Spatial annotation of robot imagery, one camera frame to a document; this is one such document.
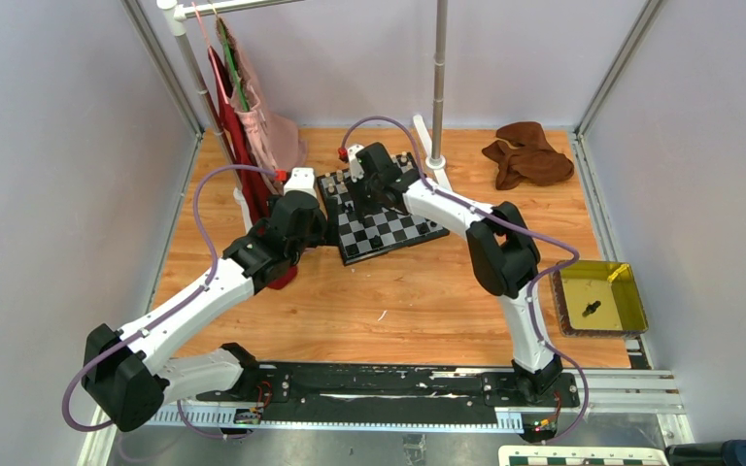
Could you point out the green clothes hanger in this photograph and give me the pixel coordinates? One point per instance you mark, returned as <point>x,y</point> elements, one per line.
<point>229,47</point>

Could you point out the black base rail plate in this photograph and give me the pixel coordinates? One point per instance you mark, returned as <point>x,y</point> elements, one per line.
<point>395,395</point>

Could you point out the black white chessboard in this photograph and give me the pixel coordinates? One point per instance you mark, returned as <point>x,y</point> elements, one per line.
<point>364,237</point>

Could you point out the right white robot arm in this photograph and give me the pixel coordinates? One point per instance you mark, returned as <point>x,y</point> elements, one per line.
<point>503,256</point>

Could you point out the yellow transparent tray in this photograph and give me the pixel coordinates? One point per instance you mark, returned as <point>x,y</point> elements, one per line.
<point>621,314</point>

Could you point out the dark blue object corner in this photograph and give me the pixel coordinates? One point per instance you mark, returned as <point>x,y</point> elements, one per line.
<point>726,453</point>

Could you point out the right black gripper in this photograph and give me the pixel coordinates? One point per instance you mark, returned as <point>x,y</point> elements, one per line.
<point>361,208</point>

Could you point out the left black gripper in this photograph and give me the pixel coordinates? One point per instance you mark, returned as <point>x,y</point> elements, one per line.
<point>320,233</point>

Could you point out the brown cloth pile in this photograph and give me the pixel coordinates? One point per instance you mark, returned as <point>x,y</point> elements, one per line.
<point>522,153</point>

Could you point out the pink hanging garment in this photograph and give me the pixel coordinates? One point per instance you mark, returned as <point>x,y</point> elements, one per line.
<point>273,139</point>

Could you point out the black piece in tray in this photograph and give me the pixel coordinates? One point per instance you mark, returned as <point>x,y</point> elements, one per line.
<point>591,308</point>

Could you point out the red hanging garment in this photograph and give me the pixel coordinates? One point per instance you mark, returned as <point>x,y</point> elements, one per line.
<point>253,187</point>

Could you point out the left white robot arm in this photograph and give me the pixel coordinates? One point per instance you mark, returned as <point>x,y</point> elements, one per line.
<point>131,372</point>

